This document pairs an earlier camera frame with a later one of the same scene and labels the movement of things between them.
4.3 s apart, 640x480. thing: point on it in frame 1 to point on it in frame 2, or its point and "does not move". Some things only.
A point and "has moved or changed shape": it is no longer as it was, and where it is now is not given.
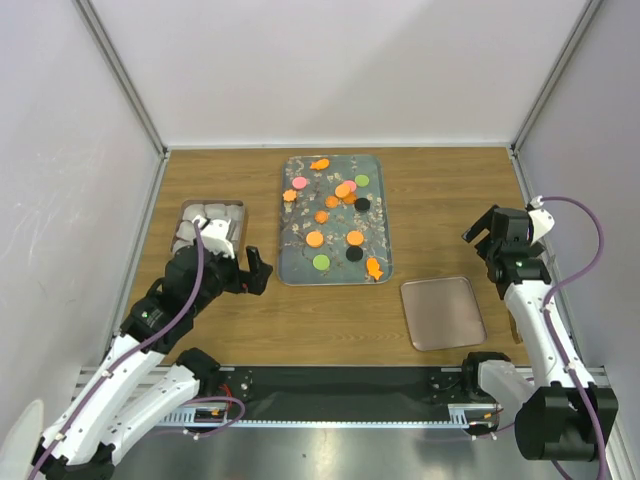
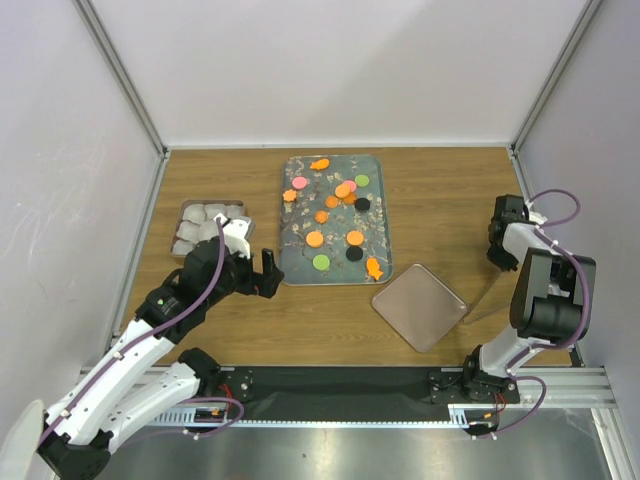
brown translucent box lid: (442, 313) has moved or changed shape
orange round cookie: (315, 239) does not move
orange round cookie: (355, 237) does not move
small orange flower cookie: (321, 216) does not move
